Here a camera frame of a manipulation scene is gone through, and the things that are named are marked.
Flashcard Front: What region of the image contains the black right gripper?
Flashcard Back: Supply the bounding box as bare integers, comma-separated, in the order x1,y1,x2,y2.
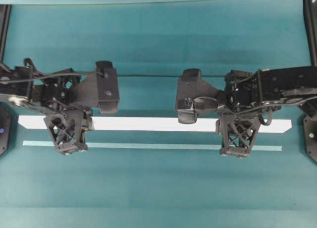
215,70,261,158

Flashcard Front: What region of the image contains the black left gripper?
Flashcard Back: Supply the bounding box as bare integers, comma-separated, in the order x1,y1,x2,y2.
41,68,98,155

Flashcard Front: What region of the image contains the white wooden board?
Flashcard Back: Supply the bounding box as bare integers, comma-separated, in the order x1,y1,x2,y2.
18,115,292,133

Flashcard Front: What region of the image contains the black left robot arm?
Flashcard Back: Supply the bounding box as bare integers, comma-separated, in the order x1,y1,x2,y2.
0,58,93,155

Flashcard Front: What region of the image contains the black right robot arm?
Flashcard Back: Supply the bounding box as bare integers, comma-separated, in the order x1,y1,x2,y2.
216,66,317,158

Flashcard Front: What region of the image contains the light blue tape strip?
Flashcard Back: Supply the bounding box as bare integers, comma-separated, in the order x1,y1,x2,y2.
22,140,282,152

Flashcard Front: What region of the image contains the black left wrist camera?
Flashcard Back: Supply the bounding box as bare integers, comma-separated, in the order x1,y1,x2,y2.
96,61,119,114

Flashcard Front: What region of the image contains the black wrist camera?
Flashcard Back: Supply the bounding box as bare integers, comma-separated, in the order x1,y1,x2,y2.
96,61,119,114
175,68,219,124

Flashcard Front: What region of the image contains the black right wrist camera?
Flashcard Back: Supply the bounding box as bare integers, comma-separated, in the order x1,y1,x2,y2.
175,68,219,124

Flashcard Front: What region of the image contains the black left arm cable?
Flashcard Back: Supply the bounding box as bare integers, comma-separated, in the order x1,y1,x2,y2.
0,58,105,86

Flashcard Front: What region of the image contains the black left frame post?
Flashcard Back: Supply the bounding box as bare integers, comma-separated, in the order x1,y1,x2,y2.
0,4,12,61

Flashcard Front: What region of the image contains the black frame post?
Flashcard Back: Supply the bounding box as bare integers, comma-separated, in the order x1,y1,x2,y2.
303,0,317,66
0,4,12,61

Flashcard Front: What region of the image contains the black right frame post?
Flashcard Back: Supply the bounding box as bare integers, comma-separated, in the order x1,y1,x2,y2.
303,0,317,66

